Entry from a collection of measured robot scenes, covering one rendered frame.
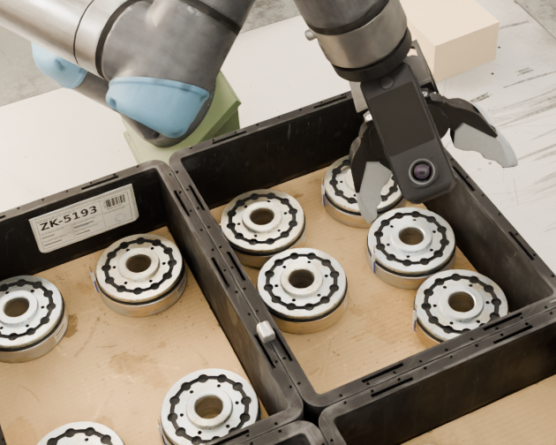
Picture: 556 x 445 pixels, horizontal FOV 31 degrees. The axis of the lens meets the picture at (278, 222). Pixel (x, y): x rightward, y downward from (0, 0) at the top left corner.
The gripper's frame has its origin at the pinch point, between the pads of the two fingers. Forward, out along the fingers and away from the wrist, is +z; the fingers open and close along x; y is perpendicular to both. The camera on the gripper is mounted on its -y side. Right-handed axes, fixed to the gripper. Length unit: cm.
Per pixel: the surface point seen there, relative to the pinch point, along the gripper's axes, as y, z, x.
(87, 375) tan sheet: 0.3, 5.8, 43.6
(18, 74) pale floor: 165, 71, 109
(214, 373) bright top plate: -3.9, 7.9, 29.3
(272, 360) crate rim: -7.9, 3.8, 21.1
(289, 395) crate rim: -12.2, 4.2, 20.0
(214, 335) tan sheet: 3.6, 11.0, 30.3
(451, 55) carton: 58, 34, -5
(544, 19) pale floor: 161, 125, -30
